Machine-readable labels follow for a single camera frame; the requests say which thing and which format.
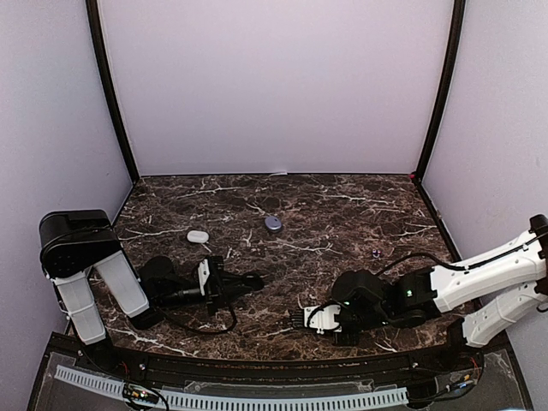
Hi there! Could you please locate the white slotted cable duct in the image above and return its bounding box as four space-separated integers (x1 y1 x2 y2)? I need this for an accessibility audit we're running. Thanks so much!
54 366 408 411

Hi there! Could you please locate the white earbud charging case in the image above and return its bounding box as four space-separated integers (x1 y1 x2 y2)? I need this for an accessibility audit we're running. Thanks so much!
187 230 210 244

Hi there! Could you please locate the black earbud charging case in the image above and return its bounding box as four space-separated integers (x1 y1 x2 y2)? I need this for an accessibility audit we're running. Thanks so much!
242 273 265 291

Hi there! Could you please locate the right black frame post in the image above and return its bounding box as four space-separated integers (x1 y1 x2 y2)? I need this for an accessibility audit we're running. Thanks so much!
414 0 467 185

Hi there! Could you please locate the purple round charging case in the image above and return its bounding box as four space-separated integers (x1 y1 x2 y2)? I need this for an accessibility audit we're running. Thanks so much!
265 216 283 233

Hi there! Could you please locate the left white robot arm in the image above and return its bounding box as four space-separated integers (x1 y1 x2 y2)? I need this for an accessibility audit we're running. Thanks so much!
39 210 264 373

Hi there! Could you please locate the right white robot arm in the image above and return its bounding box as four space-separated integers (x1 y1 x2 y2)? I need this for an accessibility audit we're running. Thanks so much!
331 214 547 372

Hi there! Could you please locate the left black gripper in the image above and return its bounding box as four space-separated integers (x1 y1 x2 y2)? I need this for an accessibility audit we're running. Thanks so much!
157 271 252 316

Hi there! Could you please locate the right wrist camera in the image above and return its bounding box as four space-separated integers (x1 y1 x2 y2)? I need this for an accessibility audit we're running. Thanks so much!
289 304 342 335

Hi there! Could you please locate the left black frame post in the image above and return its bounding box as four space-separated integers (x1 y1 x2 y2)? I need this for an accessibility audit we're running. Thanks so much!
85 0 140 184

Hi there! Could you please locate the black frame post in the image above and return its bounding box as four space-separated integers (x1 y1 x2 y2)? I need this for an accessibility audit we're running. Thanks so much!
85 0 140 184
414 0 467 185

